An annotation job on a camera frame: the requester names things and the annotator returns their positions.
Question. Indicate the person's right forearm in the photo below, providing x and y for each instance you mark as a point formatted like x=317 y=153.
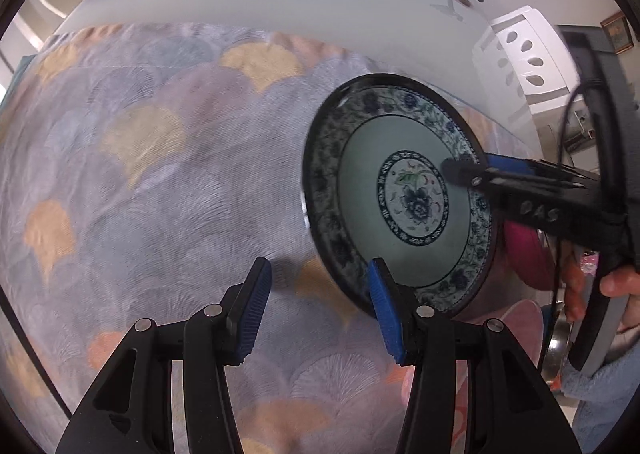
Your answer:
x=605 y=404

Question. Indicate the pale pink steel bowl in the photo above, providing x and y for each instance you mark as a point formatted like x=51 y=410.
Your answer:
x=522 y=329

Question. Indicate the magenta steel bowl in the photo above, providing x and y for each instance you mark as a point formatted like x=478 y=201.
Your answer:
x=525 y=254

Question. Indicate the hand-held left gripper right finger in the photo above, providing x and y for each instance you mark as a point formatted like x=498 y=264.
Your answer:
x=385 y=314

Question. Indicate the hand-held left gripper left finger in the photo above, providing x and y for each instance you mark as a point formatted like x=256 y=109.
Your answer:
x=252 y=314

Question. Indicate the teal steel bowl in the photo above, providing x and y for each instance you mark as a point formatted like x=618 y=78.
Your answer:
x=556 y=344

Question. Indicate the person's right hand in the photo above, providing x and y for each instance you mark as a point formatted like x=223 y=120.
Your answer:
x=627 y=289

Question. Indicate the framed picture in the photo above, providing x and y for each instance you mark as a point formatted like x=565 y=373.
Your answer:
x=617 y=31

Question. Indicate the blue floral plate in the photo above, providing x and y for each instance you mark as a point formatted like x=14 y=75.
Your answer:
x=365 y=184

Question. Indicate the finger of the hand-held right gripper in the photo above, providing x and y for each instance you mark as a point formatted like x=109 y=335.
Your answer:
x=465 y=171
x=507 y=162

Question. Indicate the fan-patterned tablecloth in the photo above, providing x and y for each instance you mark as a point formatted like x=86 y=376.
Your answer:
x=175 y=184

